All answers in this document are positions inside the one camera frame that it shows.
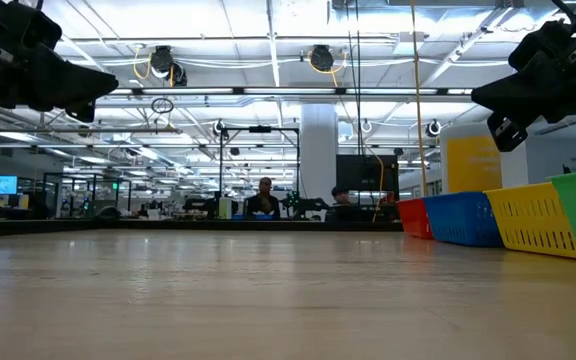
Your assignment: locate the blue plastic basket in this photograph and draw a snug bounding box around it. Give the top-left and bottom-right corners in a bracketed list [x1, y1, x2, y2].
[421, 191, 505, 249]

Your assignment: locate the white round pillar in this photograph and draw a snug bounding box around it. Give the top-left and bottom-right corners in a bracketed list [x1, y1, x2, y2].
[299, 102, 340, 207]

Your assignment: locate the black table edge rail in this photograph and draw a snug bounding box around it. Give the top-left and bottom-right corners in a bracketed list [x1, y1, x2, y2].
[0, 218, 404, 239]

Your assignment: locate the person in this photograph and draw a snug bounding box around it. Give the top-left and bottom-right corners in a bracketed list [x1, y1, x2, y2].
[244, 176, 282, 222]
[324, 185, 358, 223]

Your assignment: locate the yellow sign panel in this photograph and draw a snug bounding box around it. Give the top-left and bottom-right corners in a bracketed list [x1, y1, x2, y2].
[439, 123, 530, 196]

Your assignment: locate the black ceiling cable reel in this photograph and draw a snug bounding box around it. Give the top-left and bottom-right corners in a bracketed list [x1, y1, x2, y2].
[308, 43, 336, 74]
[149, 44, 189, 88]

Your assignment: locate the black screen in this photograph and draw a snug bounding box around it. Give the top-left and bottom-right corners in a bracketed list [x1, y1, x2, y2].
[335, 153, 401, 194]

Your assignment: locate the black hanging cable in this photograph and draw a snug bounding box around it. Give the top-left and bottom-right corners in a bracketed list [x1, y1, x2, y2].
[344, 0, 365, 157]

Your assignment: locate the yellow plastic basket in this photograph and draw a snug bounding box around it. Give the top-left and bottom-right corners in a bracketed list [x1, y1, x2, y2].
[483, 181, 576, 261]

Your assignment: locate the red plastic basket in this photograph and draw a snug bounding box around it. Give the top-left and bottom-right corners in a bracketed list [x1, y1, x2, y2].
[395, 197, 437, 241]

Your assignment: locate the black metal frame rig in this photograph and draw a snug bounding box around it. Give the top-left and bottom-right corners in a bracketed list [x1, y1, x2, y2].
[217, 125, 302, 214]

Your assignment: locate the long ceiling light strip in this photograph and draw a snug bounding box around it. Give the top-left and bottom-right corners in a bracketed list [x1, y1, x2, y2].
[109, 86, 475, 97]

